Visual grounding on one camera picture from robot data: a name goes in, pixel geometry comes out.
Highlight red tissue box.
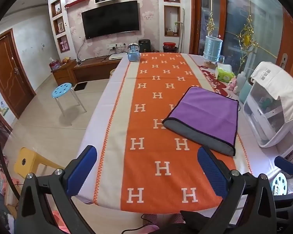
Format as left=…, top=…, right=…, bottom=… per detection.
left=49, top=57, right=61, bottom=72

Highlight wooden television cabinet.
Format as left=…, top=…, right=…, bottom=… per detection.
left=51, top=58, right=124, bottom=87

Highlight black cable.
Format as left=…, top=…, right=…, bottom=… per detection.
left=122, top=213, right=160, bottom=234

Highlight red printed table mat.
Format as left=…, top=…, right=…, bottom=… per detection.
left=199, top=64, right=238, bottom=98

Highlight white plastic storage cabinet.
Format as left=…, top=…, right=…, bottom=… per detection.
left=243, top=78, right=293, bottom=148

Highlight white set-top box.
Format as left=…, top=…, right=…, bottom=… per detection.
left=108, top=53, right=128, bottom=61

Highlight red wall shelf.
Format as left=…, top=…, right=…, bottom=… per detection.
left=65, top=0, right=91, bottom=8

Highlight green tissue pack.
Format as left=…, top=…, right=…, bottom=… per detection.
left=214, top=63, right=236, bottom=83

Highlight red pot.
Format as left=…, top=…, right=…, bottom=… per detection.
left=163, top=42, right=179, bottom=53

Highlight black flat television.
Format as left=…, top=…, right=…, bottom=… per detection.
left=81, top=0, right=140, bottom=40

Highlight pink small toy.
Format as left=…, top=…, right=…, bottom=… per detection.
left=227, top=76, right=237, bottom=92

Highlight white teal round stool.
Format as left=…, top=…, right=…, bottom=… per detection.
left=271, top=172, right=288, bottom=196

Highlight blue water jug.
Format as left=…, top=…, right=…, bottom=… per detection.
left=202, top=35, right=223, bottom=63

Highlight gold door ornament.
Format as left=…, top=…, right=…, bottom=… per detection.
left=236, top=15, right=259, bottom=52

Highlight white cloth cover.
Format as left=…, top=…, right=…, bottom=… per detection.
left=250, top=61, right=293, bottom=129

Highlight teal plastic bottle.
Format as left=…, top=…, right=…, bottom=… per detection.
left=239, top=80, right=255, bottom=104

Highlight brown wooden door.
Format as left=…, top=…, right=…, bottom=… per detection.
left=0, top=28, right=37, bottom=120

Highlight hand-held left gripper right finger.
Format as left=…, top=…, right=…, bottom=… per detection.
left=197, top=146, right=278, bottom=234

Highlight white plastic bottle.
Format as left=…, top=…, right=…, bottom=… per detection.
left=235, top=71, right=247, bottom=96

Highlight mop handle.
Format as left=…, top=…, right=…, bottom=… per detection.
left=176, top=8, right=186, bottom=53

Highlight blue round stool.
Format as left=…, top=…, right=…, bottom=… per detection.
left=52, top=83, right=88, bottom=117

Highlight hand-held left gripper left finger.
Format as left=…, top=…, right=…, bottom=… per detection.
left=14, top=145, right=98, bottom=234

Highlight orange patterned blanket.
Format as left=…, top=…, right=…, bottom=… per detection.
left=77, top=52, right=281, bottom=214

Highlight yellow plastic stool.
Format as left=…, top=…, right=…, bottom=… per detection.
left=14, top=147, right=65, bottom=184

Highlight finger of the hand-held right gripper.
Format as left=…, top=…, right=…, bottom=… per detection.
left=274, top=155, right=293, bottom=201

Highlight purple grey towel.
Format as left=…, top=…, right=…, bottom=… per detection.
left=162, top=86, right=240, bottom=157

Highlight black air fryer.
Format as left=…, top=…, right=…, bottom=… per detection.
left=138, top=38, right=152, bottom=53

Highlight blue snow globe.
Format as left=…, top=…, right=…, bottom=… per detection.
left=127, top=42, right=141, bottom=62

